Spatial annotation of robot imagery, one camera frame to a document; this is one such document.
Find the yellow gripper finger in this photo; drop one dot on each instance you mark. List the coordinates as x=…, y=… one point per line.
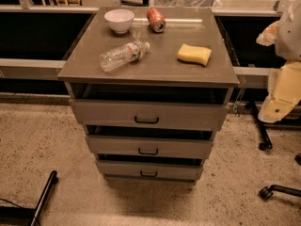
x=268, y=36
x=275, y=109

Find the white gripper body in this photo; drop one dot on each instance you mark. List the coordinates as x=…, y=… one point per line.
x=290, y=37

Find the grey bottom drawer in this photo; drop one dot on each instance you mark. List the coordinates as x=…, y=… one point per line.
x=149, y=170

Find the grey drawer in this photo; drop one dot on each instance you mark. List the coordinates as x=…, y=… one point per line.
x=149, y=114
x=149, y=170
x=147, y=146

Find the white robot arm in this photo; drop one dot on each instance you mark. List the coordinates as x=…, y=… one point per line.
x=288, y=38

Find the grey middle drawer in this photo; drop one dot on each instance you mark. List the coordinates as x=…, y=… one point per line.
x=147, y=146

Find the grey drawer cabinet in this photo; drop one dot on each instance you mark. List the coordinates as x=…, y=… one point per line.
x=159, y=76

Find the grey top drawer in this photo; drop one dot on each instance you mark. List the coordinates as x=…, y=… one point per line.
x=149, y=114

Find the black stand leg right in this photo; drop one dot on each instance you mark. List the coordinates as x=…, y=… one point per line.
x=265, y=143

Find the black stand leg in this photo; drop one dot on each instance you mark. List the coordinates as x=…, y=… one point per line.
x=265, y=143
x=46, y=192

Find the yellow sponge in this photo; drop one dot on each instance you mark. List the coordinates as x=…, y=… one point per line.
x=194, y=54

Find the black chair caster leg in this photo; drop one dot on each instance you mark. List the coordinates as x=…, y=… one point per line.
x=268, y=191

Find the red soda can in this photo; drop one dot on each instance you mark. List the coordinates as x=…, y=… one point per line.
x=156, y=20

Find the white bowl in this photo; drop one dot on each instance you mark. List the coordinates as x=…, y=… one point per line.
x=119, y=20

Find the clear plastic water bottle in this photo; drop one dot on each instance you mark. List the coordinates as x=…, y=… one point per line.
x=117, y=57

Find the black stand leg left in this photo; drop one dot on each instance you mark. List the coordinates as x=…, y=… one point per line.
x=46, y=192

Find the wire mesh basket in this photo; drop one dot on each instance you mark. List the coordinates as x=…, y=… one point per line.
x=186, y=3

